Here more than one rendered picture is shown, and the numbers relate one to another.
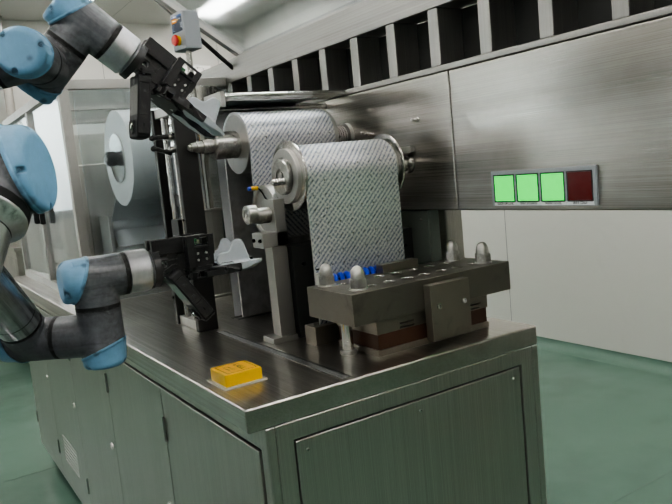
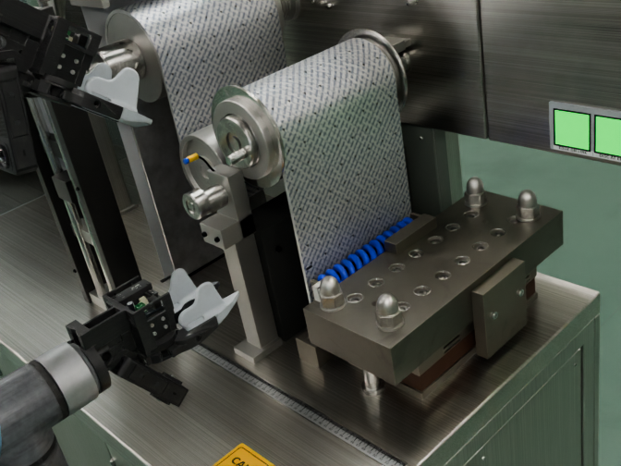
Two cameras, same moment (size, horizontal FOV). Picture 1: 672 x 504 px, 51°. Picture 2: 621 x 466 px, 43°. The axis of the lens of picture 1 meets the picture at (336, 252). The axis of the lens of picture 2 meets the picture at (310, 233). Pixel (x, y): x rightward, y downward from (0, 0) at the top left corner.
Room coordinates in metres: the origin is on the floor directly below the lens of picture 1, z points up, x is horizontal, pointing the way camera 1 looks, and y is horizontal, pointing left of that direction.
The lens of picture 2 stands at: (0.48, 0.13, 1.63)
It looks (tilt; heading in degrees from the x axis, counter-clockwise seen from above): 29 degrees down; 354
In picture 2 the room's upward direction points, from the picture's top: 11 degrees counter-clockwise
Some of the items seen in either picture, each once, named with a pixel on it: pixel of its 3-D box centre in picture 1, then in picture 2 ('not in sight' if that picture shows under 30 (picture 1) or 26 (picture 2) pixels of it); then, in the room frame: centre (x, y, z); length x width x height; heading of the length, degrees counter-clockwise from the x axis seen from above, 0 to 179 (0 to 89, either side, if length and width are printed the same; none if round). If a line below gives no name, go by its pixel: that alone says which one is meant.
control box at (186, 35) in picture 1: (183, 31); not in sight; (1.95, 0.35, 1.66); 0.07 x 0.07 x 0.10; 40
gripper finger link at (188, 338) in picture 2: (217, 269); (183, 334); (1.29, 0.22, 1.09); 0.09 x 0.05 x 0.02; 113
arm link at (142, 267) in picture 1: (138, 270); (66, 375); (1.24, 0.35, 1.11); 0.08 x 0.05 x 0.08; 32
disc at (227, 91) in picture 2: (289, 176); (247, 137); (1.47, 0.08, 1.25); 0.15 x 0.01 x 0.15; 32
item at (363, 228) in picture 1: (358, 234); (353, 199); (1.49, -0.05, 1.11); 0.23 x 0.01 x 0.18; 122
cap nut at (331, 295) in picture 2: (326, 274); (330, 290); (1.36, 0.02, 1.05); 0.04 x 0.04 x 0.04
